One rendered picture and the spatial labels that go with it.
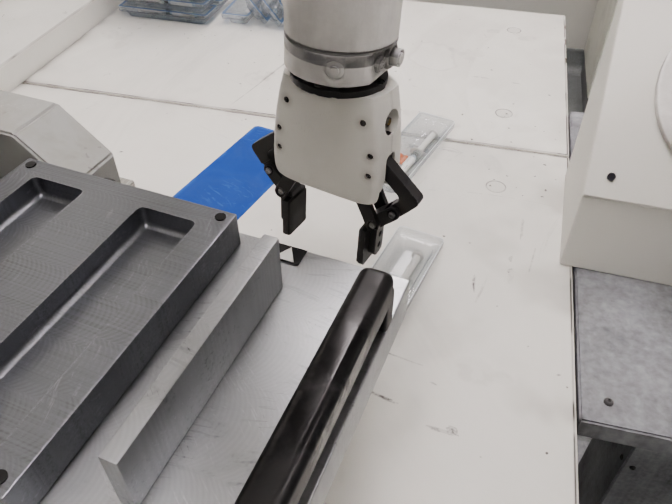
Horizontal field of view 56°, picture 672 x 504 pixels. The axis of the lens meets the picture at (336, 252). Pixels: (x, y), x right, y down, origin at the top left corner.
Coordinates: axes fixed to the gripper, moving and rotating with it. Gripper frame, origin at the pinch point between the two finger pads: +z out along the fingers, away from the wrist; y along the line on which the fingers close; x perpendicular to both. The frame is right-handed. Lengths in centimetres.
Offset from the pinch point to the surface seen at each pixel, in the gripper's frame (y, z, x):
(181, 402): -7.0, -11.2, 27.7
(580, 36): 10, 58, -230
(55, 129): 17.1, -11.1, 13.1
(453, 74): 8, 9, -57
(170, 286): -1.7, -11.5, 22.1
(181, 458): -7.6, -8.7, 28.9
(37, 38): 70, 7, -26
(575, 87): 4, 74, -217
